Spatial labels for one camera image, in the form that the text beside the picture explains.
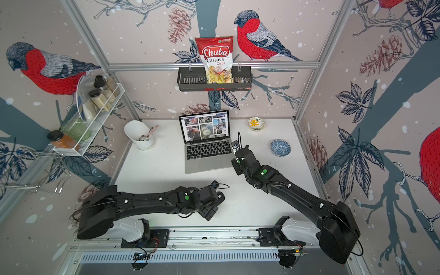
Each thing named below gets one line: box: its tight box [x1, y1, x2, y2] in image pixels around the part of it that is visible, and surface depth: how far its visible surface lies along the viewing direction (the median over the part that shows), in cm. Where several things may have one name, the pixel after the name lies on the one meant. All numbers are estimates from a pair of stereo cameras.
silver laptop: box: [178, 110, 234, 175], surface depth 104 cm
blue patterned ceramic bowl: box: [270, 138, 292, 157], surface depth 105 cm
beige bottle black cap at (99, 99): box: [88, 89, 111, 112], surface depth 78 cm
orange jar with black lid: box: [46, 130, 81, 152], surface depth 63 cm
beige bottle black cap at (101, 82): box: [93, 75, 117, 104], surface depth 83 cm
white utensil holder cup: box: [123, 119, 159, 151], surface depth 102 cm
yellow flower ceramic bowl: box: [247, 116, 266, 132], surface depth 117 cm
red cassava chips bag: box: [194, 35, 234, 84], surface depth 83 cm
